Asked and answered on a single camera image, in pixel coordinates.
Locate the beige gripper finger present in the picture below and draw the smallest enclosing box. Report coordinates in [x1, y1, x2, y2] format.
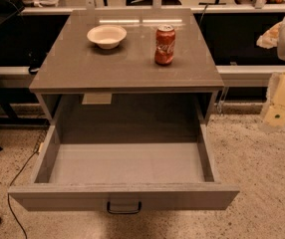
[259, 72, 285, 132]
[256, 22, 282, 49]

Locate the grey cabinet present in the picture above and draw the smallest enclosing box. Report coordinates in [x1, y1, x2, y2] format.
[29, 7, 225, 125]

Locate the red coke can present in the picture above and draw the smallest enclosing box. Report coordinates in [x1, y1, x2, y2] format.
[154, 24, 175, 65]

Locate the white paper bowl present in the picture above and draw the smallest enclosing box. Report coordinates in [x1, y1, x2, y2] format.
[87, 25, 127, 50]

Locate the black drawer handle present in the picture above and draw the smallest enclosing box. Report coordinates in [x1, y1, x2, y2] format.
[107, 201, 143, 215]

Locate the open grey top drawer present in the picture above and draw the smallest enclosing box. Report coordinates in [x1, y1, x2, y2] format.
[7, 93, 240, 213]

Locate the black floor cable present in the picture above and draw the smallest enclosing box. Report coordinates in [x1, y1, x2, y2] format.
[6, 149, 41, 239]

